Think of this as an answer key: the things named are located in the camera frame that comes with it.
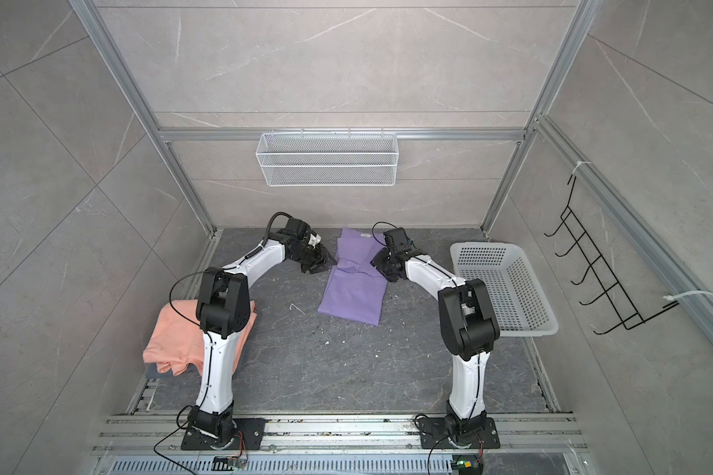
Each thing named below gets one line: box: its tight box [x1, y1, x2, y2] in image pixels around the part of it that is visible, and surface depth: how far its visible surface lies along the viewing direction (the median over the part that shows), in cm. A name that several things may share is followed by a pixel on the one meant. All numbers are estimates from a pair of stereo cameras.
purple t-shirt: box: [317, 227, 389, 326], surface depth 103 cm
